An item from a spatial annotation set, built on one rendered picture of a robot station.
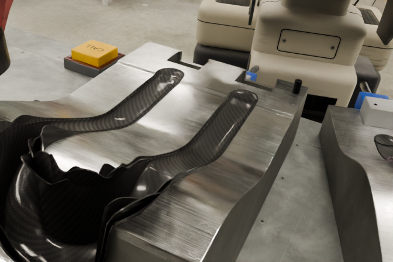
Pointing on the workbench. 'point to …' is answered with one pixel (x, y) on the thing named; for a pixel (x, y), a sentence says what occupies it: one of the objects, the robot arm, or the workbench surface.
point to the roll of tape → (3, 53)
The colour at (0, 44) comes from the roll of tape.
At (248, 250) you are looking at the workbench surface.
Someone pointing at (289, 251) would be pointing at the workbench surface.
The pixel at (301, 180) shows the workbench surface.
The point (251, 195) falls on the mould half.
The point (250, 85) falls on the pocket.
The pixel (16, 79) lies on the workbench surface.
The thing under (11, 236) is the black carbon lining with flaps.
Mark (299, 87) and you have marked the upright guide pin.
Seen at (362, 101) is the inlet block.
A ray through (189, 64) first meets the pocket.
